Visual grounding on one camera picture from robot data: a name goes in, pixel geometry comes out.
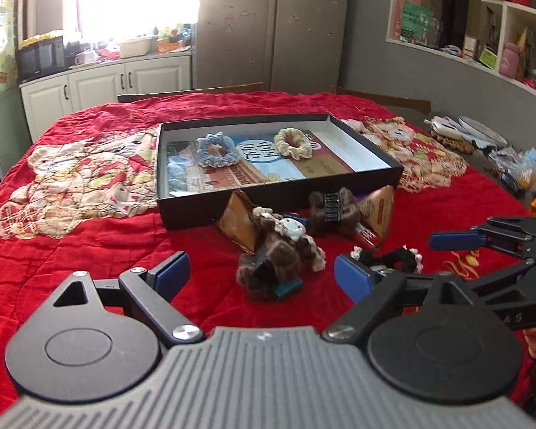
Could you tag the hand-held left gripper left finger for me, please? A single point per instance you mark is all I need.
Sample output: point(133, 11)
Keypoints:
point(174, 275)

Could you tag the blue cover book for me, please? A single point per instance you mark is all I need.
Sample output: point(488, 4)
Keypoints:
point(259, 172)

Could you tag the white plastic basin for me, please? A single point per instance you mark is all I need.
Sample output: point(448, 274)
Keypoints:
point(135, 48)

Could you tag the wooden chair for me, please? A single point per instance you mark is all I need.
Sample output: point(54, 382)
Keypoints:
point(384, 100)

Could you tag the orange box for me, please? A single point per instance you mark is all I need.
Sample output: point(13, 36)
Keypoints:
point(167, 46)

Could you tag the black cardboard box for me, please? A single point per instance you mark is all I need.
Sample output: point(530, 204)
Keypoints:
point(196, 214)

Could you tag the pile of plastic bags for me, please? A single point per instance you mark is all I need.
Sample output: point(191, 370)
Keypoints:
point(516, 172)

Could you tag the white kitchen cabinet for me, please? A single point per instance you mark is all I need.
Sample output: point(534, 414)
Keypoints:
point(107, 85)

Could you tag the black microwave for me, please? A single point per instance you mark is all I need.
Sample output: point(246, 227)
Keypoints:
point(40, 58)

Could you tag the black and white scrunchie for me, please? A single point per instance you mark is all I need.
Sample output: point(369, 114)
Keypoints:
point(399, 259)

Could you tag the brown white-trimmed crochet scrunchie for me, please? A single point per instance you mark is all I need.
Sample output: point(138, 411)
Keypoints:
point(312, 254)

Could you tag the brown furry hair clip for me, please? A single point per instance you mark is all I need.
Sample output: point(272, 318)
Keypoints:
point(257, 272)
point(324, 223)

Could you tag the small red packet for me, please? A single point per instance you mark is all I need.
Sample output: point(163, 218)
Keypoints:
point(367, 237)

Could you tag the dark cover book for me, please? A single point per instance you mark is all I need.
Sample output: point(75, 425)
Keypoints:
point(181, 174)

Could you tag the gold triangular snack packet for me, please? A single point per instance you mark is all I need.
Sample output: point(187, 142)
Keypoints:
point(379, 214)
point(241, 225)

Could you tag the silver refrigerator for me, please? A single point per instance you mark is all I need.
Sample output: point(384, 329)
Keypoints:
point(272, 31)

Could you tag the yellow microwave cover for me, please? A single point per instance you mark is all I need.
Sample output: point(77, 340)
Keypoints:
point(40, 41)

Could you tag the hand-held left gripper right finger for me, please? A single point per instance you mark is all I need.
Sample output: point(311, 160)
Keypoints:
point(352, 277)

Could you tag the blue crochet scrunchie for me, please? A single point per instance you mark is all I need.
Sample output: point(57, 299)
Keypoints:
point(216, 149)

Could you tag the brown cover book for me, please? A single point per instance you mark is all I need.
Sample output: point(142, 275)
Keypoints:
point(328, 161)

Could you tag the white wall shelf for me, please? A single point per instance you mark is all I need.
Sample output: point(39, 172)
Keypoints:
point(504, 11)

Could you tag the green sign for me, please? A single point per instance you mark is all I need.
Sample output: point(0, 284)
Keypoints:
point(413, 23)

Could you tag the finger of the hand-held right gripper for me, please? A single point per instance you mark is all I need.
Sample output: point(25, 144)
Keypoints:
point(518, 277)
point(455, 240)

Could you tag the white plate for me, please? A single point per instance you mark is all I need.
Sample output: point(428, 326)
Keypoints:
point(482, 130)

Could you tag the brown woven mat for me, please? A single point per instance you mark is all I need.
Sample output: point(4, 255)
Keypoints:
point(453, 143)

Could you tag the white mug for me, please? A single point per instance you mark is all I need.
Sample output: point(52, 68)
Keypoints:
point(85, 57)

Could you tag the cream crochet scrunchie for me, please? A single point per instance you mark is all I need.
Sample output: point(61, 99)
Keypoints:
point(292, 143)

